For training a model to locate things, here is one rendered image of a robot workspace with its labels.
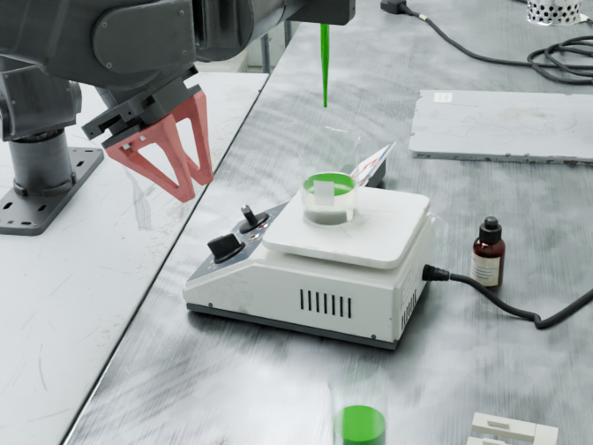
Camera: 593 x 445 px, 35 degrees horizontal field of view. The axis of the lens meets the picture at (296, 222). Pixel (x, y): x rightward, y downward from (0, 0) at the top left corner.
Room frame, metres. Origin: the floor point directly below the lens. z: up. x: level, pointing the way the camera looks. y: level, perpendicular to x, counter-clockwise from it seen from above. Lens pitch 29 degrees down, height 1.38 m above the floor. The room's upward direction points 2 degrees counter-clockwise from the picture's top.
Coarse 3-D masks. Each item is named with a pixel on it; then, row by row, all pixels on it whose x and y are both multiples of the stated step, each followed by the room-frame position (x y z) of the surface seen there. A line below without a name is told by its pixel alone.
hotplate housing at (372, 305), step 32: (256, 256) 0.68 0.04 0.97; (288, 256) 0.67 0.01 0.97; (416, 256) 0.67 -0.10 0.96; (192, 288) 0.69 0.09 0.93; (224, 288) 0.68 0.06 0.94; (256, 288) 0.67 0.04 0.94; (288, 288) 0.66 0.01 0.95; (320, 288) 0.65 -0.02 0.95; (352, 288) 0.63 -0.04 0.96; (384, 288) 0.62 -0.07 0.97; (416, 288) 0.68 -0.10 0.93; (256, 320) 0.67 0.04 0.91; (288, 320) 0.66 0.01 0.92; (320, 320) 0.65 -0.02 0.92; (352, 320) 0.63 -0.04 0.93; (384, 320) 0.62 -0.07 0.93
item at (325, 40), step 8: (320, 24) 0.71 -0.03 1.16; (320, 32) 0.71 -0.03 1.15; (328, 32) 0.71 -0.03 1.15; (320, 40) 0.71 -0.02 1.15; (328, 40) 0.71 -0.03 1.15; (320, 48) 0.71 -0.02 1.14; (328, 48) 0.71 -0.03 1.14; (320, 56) 0.71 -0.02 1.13; (328, 56) 0.71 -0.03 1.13; (328, 64) 0.71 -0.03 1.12
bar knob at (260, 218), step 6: (246, 210) 0.76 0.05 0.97; (246, 216) 0.76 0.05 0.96; (252, 216) 0.76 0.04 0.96; (258, 216) 0.78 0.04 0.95; (264, 216) 0.76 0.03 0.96; (246, 222) 0.77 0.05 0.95; (252, 222) 0.75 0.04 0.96; (258, 222) 0.76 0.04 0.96; (240, 228) 0.77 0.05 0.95; (246, 228) 0.76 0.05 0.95; (252, 228) 0.75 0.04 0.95
